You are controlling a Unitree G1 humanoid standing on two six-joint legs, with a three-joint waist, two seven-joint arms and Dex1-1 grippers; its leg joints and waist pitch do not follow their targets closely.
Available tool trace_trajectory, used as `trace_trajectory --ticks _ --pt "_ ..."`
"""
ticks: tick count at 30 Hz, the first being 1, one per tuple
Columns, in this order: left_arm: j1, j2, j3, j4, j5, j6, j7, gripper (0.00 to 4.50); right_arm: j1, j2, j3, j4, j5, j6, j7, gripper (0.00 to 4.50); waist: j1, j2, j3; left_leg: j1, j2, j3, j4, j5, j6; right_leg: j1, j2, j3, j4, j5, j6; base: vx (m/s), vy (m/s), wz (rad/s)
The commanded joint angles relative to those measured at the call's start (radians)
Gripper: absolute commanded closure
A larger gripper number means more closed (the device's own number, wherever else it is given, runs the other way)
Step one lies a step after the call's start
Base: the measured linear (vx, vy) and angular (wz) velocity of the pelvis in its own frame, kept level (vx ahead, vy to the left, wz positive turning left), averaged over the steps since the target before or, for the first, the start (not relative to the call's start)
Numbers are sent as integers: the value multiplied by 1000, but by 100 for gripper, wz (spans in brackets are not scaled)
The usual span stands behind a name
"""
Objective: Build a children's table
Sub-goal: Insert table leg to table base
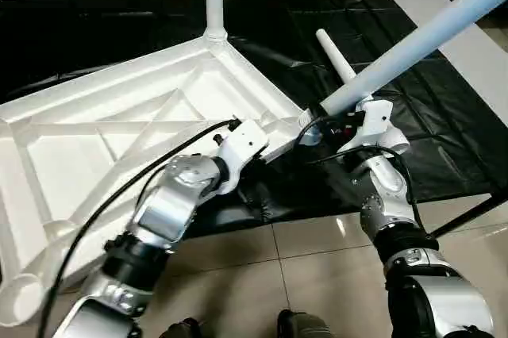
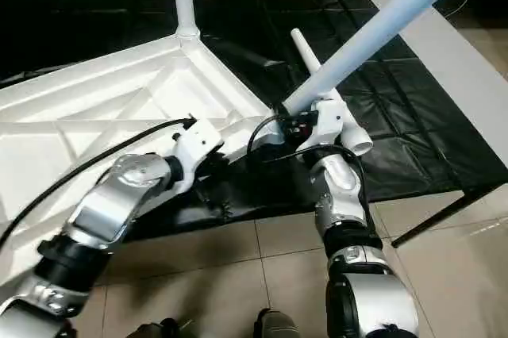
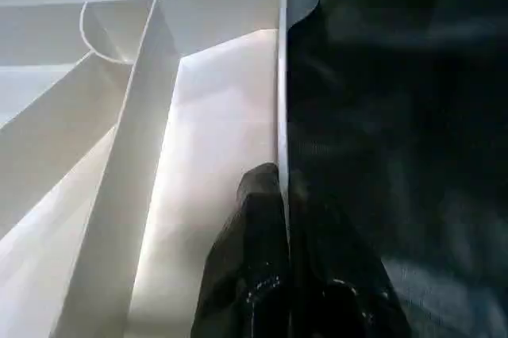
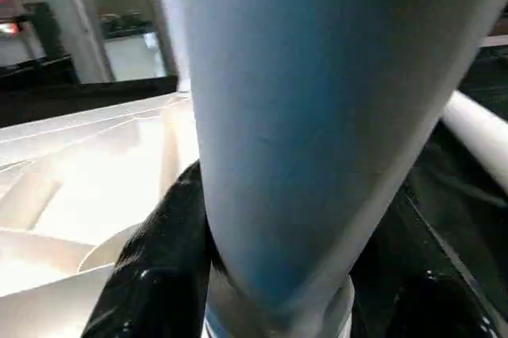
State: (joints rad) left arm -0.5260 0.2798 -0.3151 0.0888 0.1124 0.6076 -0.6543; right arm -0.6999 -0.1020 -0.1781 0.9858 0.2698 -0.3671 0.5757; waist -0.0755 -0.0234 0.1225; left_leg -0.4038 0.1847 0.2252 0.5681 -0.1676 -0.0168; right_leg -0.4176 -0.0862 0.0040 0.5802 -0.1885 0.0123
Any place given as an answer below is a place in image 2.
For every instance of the black work mat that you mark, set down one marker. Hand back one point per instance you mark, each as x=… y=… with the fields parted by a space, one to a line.
x=397 y=140

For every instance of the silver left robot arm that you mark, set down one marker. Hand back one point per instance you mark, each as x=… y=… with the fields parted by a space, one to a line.
x=111 y=211

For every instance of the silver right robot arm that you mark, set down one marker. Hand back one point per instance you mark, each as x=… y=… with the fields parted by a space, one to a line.
x=341 y=195

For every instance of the white plastic table top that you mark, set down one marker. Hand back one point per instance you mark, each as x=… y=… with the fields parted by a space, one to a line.
x=103 y=108

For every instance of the white flat board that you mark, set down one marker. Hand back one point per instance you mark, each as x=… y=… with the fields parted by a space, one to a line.
x=452 y=68

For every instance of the black left robot foot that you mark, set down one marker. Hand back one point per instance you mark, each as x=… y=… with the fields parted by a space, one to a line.
x=155 y=329

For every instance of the black robot foot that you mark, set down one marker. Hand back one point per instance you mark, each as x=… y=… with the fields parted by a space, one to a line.
x=155 y=329
x=278 y=325

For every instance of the black right robot foot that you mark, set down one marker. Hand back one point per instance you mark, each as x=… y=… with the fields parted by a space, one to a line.
x=278 y=325

